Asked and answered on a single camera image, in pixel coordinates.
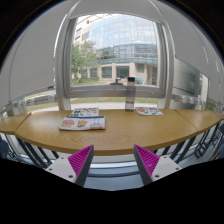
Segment colourful booklet right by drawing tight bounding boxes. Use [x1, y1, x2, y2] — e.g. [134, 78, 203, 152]
[136, 107, 162, 116]

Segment colourful booklet behind towel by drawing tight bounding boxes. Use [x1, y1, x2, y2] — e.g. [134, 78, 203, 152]
[71, 107, 99, 117]

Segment wooden side table left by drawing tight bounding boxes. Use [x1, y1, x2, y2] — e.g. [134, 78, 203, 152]
[0, 112, 31, 134]

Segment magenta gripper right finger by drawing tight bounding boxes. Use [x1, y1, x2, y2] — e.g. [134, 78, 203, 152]
[133, 143, 183, 186]

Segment wooden side table right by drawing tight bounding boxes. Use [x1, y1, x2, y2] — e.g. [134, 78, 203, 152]
[175, 109, 224, 134]

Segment white window frame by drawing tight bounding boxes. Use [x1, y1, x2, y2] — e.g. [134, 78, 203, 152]
[56, 0, 174, 110]

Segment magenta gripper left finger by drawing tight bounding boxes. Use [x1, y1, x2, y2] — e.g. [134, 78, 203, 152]
[45, 144, 95, 188]

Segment colourful towel front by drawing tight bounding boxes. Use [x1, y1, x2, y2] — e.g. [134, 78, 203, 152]
[58, 116, 105, 131]

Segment clear water bottle black cap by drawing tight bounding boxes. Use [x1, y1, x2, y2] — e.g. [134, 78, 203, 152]
[125, 77, 136, 112]

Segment wooden side table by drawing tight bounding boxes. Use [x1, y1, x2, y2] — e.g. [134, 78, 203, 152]
[175, 109, 224, 134]
[0, 112, 31, 134]

